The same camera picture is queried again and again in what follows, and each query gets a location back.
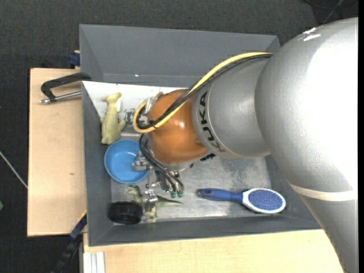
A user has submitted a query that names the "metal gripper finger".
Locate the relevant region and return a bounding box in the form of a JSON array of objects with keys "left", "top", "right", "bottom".
[
  {"left": 144, "top": 189, "right": 159, "bottom": 213},
  {"left": 131, "top": 151, "right": 154, "bottom": 172}
]

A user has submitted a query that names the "black wheel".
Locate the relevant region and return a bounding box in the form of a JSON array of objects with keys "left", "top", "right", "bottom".
[{"left": 107, "top": 201, "right": 143, "bottom": 225}]

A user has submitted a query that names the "grey metal bin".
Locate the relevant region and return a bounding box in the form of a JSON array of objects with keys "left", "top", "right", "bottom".
[{"left": 78, "top": 23, "right": 322, "bottom": 247}]

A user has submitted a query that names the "yellow toy dog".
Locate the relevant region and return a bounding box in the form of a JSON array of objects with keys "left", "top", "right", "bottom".
[{"left": 100, "top": 92, "right": 127, "bottom": 146}]

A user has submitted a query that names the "blue and white brush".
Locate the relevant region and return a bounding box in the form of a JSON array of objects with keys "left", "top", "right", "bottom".
[{"left": 196, "top": 187, "right": 287, "bottom": 214}]

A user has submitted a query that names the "green toy dinosaur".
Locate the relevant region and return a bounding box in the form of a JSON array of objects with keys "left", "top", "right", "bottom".
[{"left": 126, "top": 184, "right": 184, "bottom": 224}]

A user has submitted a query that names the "blue bowl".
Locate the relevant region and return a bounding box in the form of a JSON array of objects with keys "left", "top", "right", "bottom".
[{"left": 104, "top": 139, "right": 150, "bottom": 185}]

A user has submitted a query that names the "brown cardboard board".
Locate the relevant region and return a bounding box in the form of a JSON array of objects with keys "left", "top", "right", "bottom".
[{"left": 27, "top": 68, "right": 88, "bottom": 237}]

